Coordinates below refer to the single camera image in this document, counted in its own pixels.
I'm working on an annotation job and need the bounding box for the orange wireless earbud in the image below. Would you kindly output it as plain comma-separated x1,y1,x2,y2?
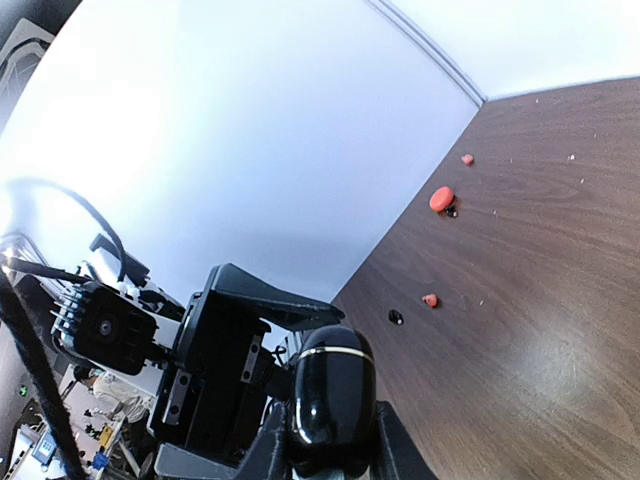
422,294,439,308

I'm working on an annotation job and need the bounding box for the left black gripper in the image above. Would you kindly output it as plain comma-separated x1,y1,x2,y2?
148,263,345,460

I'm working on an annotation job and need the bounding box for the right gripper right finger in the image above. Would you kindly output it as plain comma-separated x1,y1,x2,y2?
372,401,438,480

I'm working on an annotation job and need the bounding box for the black wireless earbud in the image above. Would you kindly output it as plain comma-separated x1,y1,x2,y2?
388,309,404,325

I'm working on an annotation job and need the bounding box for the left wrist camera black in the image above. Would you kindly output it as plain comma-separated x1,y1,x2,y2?
51,281,166,375

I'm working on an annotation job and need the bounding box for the black earbud charging case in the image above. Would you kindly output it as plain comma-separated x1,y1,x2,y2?
287,325,376,479

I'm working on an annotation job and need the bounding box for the orange round case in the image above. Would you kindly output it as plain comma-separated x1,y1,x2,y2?
429,186,455,213

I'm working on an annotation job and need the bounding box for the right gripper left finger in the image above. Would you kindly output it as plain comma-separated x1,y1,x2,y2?
233,402,296,480

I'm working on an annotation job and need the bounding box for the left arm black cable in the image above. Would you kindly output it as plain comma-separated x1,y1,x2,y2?
0,177,126,480

